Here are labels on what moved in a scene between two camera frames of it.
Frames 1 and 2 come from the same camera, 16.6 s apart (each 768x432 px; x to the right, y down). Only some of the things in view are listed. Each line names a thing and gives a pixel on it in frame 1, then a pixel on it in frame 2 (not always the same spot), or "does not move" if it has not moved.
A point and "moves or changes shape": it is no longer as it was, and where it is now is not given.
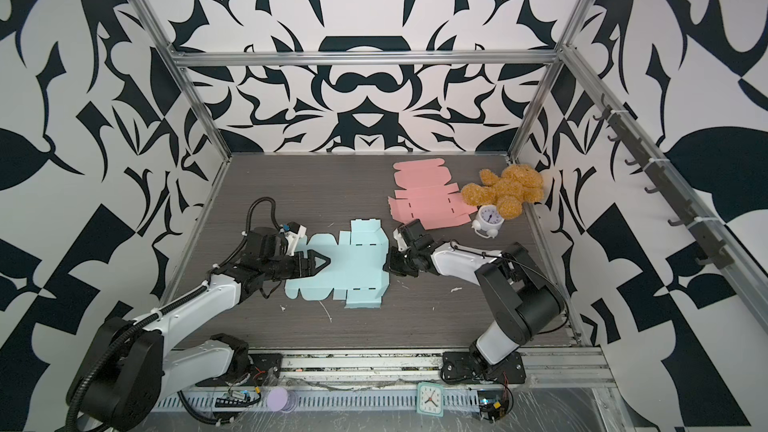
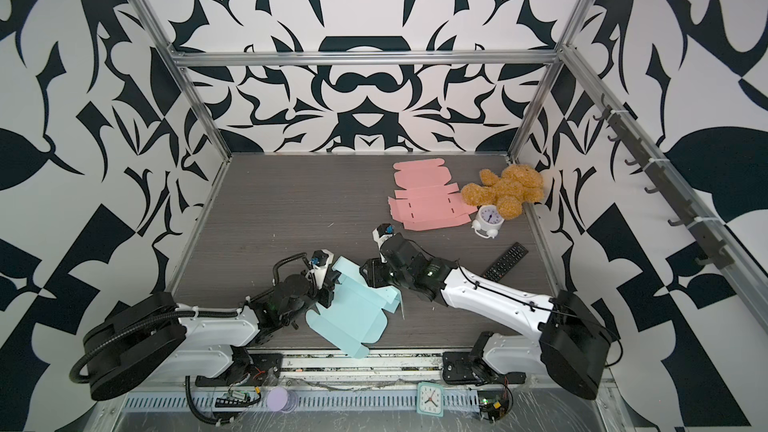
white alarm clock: [488, 221] does not move
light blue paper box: [355, 272] moves or changes shape
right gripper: [391, 263] → [374, 277]
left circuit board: [238, 398] does not move
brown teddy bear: [517, 186] does not move
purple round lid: [281, 399] does not move
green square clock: [430, 399] does not move
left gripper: [308, 269] → [326, 290]
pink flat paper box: [424, 195] does not move
